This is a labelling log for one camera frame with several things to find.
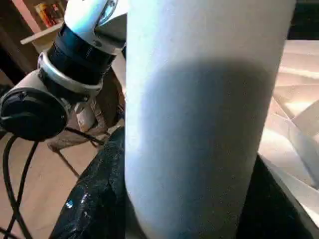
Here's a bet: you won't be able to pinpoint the white plastic table top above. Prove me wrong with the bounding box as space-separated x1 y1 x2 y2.
257 39 319 222

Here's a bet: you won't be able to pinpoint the brown book shelf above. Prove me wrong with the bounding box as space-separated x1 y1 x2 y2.
12 0 68 48

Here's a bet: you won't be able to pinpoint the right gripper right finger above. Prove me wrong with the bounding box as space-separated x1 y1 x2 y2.
237 153 319 239

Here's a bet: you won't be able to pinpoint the white plastic table leg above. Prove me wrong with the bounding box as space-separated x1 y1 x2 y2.
124 0 298 239

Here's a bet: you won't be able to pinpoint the black work table leg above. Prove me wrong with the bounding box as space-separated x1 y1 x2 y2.
54 148 81 179

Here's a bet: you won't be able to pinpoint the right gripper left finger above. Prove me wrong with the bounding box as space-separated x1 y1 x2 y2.
49 126 131 239

